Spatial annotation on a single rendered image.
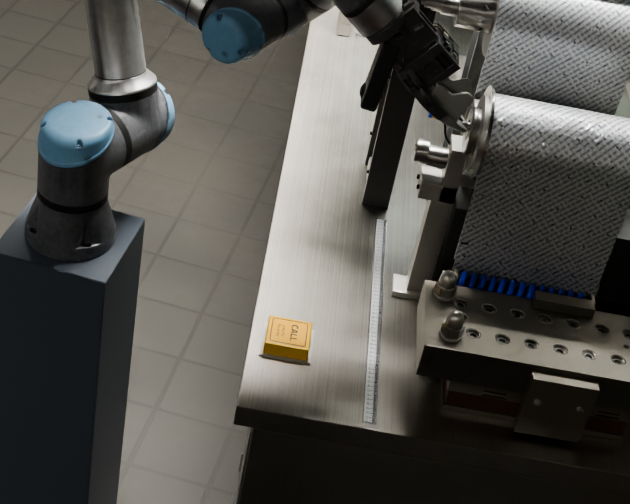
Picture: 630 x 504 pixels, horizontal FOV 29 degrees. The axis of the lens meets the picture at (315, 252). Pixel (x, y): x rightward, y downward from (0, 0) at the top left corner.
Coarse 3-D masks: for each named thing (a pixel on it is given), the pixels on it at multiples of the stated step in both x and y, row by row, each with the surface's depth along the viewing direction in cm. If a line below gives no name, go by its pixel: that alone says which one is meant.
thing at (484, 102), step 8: (488, 96) 182; (480, 104) 184; (488, 104) 179; (488, 112) 179; (480, 128) 180; (480, 136) 178; (480, 144) 178; (480, 152) 179; (472, 160) 182; (472, 168) 183
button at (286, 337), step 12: (276, 324) 190; (288, 324) 191; (300, 324) 191; (276, 336) 188; (288, 336) 188; (300, 336) 189; (264, 348) 187; (276, 348) 187; (288, 348) 187; (300, 348) 187
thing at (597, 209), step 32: (480, 192) 183; (512, 192) 182; (544, 192) 182; (576, 192) 181; (608, 192) 181; (480, 224) 186; (512, 224) 186; (544, 224) 185; (576, 224) 185; (608, 224) 184; (480, 256) 190; (512, 256) 189; (544, 256) 189; (576, 256) 188; (608, 256) 188
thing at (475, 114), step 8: (472, 112) 182; (480, 112) 181; (472, 120) 180; (480, 120) 180; (472, 128) 180; (464, 136) 186; (472, 136) 180; (464, 144) 184; (472, 144) 181; (464, 152) 183; (472, 152) 182
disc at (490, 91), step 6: (486, 90) 185; (492, 90) 180; (492, 96) 178; (492, 102) 178; (492, 108) 177; (492, 114) 177; (492, 120) 176; (486, 132) 178; (486, 138) 177; (486, 144) 177; (486, 150) 177; (480, 156) 179; (480, 162) 178; (480, 168) 179; (474, 174) 182
